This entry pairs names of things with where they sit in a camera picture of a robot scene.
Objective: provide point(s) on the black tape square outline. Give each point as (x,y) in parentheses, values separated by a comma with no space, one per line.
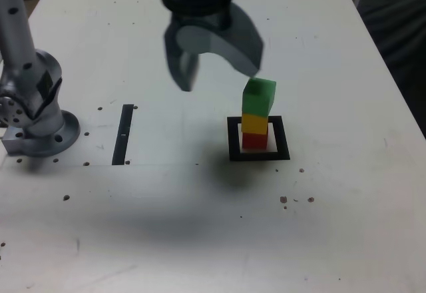
(233,146)

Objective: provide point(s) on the black tape strip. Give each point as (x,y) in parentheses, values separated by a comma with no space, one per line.
(122,133)

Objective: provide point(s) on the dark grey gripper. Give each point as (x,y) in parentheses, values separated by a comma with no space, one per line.
(203,20)

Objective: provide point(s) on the person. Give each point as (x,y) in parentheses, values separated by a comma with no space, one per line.
(392,23)

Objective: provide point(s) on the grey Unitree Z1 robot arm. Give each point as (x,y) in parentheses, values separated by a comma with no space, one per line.
(20,40)

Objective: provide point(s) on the red cube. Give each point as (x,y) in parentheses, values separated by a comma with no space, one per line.
(254,141)

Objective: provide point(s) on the yellow cube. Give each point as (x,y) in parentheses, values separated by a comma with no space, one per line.
(253,124)

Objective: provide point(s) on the green cube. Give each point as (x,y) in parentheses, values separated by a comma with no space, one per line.
(258,103)

